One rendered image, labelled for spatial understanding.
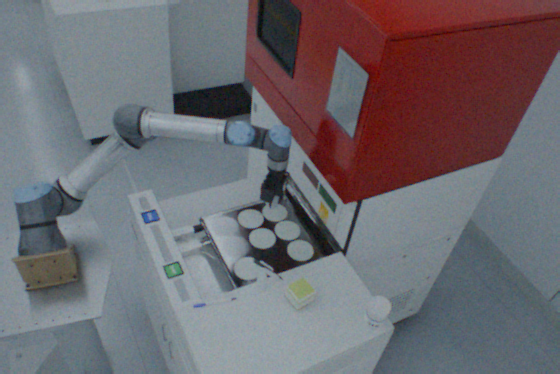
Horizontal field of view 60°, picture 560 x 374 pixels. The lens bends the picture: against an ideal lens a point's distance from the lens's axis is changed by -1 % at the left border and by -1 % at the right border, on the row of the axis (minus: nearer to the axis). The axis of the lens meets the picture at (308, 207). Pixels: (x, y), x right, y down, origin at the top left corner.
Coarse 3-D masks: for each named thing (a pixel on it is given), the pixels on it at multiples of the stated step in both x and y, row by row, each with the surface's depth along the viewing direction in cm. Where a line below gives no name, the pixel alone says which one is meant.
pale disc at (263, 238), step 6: (258, 228) 190; (264, 228) 191; (252, 234) 188; (258, 234) 188; (264, 234) 189; (270, 234) 189; (252, 240) 186; (258, 240) 186; (264, 240) 187; (270, 240) 187; (258, 246) 184; (264, 246) 185; (270, 246) 185
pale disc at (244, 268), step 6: (246, 258) 180; (252, 258) 180; (240, 264) 178; (246, 264) 178; (252, 264) 178; (234, 270) 176; (240, 270) 176; (246, 270) 176; (252, 270) 176; (258, 270) 177; (240, 276) 174; (246, 276) 174; (252, 276) 175
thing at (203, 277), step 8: (192, 240) 185; (184, 256) 179; (192, 256) 179; (200, 256) 180; (192, 264) 177; (200, 264) 178; (208, 264) 178; (192, 272) 175; (200, 272) 175; (208, 272) 176; (200, 280) 173; (208, 280) 173; (216, 280) 174; (200, 288) 171; (208, 288) 171; (216, 288) 171
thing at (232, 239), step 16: (256, 208) 198; (288, 208) 200; (208, 224) 188; (224, 224) 190; (240, 224) 191; (272, 224) 193; (224, 240) 184; (240, 240) 185; (288, 240) 188; (304, 240) 189; (224, 256) 179; (240, 256) 180; (256, 256) 181; (272, 256) 182; (288, 256) 183
